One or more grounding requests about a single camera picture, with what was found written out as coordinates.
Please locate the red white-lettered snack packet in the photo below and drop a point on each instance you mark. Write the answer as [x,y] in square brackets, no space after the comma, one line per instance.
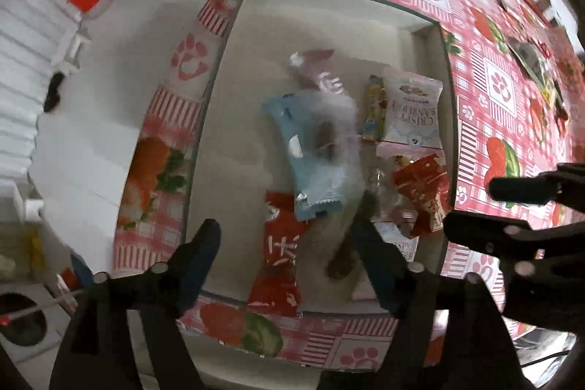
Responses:
[279,257]

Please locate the long mauve snack packet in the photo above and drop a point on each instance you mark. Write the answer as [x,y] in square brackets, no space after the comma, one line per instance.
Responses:
[329,84]

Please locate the colourful small snack packet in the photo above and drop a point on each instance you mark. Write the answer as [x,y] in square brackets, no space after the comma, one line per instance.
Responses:
[374,111]

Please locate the grey storage box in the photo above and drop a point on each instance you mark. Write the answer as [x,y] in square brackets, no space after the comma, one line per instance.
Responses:
[256,52]

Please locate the light blue snack packet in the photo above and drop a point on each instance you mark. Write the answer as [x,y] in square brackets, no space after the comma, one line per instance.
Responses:
[311,184]

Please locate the dark clear snack packet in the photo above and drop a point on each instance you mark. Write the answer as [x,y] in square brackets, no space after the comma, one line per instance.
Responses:
[528,56]

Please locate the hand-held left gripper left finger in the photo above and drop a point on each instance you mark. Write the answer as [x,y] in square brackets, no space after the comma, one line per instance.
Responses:
[199,262]

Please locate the red gold snack packet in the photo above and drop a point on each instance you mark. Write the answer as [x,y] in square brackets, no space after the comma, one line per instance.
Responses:
[420,189]

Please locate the white pink snack packet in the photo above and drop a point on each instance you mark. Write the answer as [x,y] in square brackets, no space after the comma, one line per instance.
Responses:
[409,116]

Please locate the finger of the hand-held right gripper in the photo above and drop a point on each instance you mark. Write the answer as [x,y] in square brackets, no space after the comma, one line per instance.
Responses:
[475,230]
[521,190]

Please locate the strawberry printed tablecloth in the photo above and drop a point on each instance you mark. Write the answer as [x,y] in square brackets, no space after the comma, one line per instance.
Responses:
[498,84]

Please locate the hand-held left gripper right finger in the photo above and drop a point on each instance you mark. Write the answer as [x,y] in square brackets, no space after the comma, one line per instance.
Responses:
[379,266]

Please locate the white appliance with round door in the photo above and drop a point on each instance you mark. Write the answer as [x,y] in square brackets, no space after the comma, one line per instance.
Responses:
[27,321]

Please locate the small black object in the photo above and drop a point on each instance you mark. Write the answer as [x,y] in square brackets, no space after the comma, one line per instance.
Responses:
[53,93]

